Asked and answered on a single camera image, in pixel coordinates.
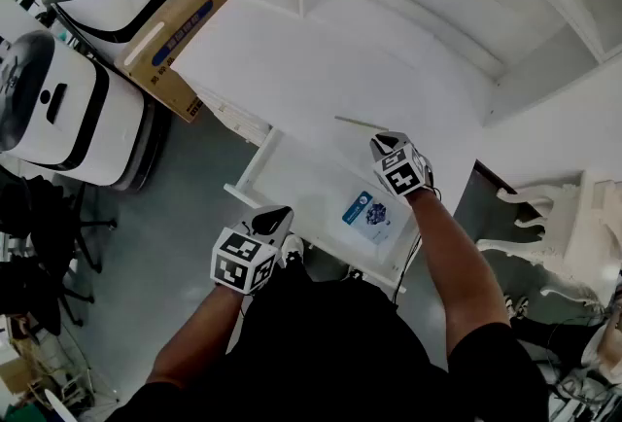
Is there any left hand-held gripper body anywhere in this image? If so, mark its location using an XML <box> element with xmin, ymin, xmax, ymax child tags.
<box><xmin>209</xmin><ymin>228</ymin><xmax>280</xmax><ymax>296</ymax></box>

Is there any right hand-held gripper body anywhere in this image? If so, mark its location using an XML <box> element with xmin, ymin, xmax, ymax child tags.
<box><xmin>373</xmin><ymin>142</ymin><xmax>434</xmax><ymax>198</ymax></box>

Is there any thin wooden stick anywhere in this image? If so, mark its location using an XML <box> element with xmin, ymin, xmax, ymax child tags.
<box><xmin>333</xmin><ymin>115</ymin><xmax>390</xmax><ymax>132</ymax></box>

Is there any large white drawer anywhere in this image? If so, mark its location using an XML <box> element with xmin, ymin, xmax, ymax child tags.
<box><xmin>223</xmin><ymin>127</ymin><xmax>424</xmax><ymax>288</ymax></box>

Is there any clear plastic bag with label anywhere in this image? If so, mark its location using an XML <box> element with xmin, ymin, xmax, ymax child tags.
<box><xmin>341</xmin><ymin>189</ymin><xmax>394</xmax><ymax>244</ymax></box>

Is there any person's right forearm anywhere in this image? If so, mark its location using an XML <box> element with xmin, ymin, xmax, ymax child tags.
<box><xmin>405</xmin><ymin>189</ymin><xmax>511</xmax><ymax>358</ymax></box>

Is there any person's left forearm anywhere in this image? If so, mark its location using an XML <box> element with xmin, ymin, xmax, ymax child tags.
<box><xmin>145</xmin><ymin>286</ymin><xmax>247</xmax><ymax>387</ymax></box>

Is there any white desk with hutch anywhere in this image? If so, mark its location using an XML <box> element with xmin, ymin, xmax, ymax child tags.
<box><xmin>167</xmin><ymin>0</ymin><xmax>622</xmax><ymax>217</ymax></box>

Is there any person's left white shoe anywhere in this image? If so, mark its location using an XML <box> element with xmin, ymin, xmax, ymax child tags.
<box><xmin>280</xmin><ymin>233</ymin><xmax>305</xmax><ymax>265</ymax></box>

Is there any person's black clothing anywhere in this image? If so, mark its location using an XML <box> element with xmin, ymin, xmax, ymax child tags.
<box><xmin>106</xmin><ymin>264</ymin><xmax>550</xmax><ymax>422</ymax></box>

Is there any ornate white vanity table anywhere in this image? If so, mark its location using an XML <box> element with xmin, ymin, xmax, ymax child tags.
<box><xmin>475</xmin><ymin>169</ymin><xmax>622</xmax><ymax>309</ymax></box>

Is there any brown cardboard box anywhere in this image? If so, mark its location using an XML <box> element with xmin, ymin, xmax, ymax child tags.
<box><xmin>115</xmin><ymin>0</ymin><xmax>234</xmax><ymax>123</ymax></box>

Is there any black office chair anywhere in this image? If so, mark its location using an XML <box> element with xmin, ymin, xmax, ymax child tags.
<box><xmin>0</xmin><ymin>259</ymin><xmax>96</xmax><ymax>338</ymax></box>
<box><xmin>0</xmin><ymin>166</ymin><xmax>118</xmax><ymax>275</ymax></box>

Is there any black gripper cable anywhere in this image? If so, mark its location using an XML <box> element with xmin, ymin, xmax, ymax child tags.
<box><xmin>391</xmin><ymin>234</ymin><xmax>423</xmax><ymax>304</ymax></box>

